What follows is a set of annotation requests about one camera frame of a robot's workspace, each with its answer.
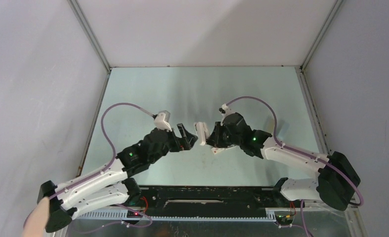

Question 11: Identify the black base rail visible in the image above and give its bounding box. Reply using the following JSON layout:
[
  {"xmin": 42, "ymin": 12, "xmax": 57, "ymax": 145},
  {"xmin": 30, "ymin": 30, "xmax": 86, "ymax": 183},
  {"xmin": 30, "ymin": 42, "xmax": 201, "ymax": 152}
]
[{"xmin": 124, "ymin": 185, "xmax": 300, "ymax": 220}]

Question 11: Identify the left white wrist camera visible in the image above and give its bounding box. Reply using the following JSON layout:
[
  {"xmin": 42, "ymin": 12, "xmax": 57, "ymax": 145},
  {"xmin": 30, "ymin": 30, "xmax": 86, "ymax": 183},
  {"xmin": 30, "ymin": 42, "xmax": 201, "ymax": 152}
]
[{"xmin": 154, "ymin": 110, "xmax": 172, "ymax": 132}]

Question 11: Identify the small white mini stapler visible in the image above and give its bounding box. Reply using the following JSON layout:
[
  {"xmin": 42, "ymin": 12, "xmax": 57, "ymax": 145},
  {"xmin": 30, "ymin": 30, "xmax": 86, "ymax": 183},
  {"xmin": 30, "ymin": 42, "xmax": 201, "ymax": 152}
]
[{"xmin": 194, "ymin": 121, "xmax": 210, "ymax": 146}]

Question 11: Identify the white cable duct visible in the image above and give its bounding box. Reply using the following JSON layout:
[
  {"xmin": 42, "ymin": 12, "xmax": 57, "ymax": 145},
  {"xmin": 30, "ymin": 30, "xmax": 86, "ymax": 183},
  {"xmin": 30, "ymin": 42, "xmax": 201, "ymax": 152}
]
[{"xmin": 80, "ymin": 209, "xmax": 277, "ymax": 223}]

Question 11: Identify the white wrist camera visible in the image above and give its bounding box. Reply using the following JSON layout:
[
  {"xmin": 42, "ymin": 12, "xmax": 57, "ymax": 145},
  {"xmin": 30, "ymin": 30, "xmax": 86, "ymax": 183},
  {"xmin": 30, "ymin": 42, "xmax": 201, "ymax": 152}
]
[
  {"xmin": 219, "ymin": 104, "xmax": 234, "ymax": 123},
  {"xmin": 154, "ymin": 110, "xmax": 172, "ymax": 132}
]

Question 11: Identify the right small circuit board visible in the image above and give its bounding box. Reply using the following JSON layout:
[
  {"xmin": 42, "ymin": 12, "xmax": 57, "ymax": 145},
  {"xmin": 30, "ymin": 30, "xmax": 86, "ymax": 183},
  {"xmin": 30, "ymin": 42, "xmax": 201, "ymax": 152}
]
[{"xmin": 276, "ymin": 215, "xmax": 294, "ymax": 227}]

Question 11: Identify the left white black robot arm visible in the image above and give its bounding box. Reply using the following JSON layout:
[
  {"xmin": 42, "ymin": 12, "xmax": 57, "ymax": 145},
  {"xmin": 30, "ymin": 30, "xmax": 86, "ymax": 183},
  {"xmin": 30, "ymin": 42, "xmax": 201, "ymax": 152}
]
[{"xmin": 38, "ymin": 123, "xmax": 198, "ymax": 233}]

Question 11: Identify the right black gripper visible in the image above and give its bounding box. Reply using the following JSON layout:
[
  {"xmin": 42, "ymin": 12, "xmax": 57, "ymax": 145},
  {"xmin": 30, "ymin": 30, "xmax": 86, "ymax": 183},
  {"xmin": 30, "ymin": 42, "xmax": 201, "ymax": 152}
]
[{"xmin": 206, "ymin": 121, "xmax": 242, "ymax": 148}]

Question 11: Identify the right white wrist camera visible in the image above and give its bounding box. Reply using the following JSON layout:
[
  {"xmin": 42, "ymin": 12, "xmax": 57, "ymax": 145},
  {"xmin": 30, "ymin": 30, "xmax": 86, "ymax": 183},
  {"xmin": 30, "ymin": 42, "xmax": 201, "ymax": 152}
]
[{"xmin": 219, "ymin": 104, "xmax": 234, "ymax": 123}]

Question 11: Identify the left small circuit board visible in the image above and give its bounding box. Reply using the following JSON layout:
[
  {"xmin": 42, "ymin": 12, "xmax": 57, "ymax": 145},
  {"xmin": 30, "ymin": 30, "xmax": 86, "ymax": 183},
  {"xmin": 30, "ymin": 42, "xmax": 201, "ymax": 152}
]
[{"xmin": 127, "ymin": 211, "xmax": 143, "ymax": 218}]

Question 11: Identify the small circuit board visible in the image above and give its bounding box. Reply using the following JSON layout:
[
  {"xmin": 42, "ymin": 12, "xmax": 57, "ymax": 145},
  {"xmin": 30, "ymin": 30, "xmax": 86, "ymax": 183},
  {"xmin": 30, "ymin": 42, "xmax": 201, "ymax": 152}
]
[
  {"xmin": 276, "ymin": 215, "xmax": 294, "ymax": 227},
  {"xmin": 127, "ymin": 211, "xmax": 143, "ymax": 218}
]

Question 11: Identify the beige stapler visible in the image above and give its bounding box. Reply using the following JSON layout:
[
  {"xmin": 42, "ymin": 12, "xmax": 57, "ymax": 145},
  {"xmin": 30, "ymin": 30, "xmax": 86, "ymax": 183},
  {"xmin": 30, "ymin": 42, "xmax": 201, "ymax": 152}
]
[{"xmin": 265, "ymin": 118, "xmax": 275, "ymax": 134}]

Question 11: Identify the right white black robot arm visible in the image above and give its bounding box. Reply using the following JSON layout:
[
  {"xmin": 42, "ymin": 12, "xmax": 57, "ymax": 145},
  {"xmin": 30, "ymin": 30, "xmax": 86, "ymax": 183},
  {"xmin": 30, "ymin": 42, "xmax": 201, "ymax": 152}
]
[{"xmin": 205, "ymin": 113, "xmax": 361, "ymax": 211}]

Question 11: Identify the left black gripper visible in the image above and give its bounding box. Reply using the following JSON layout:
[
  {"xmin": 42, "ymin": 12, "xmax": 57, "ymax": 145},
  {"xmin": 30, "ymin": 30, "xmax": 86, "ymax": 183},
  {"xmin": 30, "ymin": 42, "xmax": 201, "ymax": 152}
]
[{"xmin": 149, "ymin": 123, "xmax": 197, "ymax": 164}]

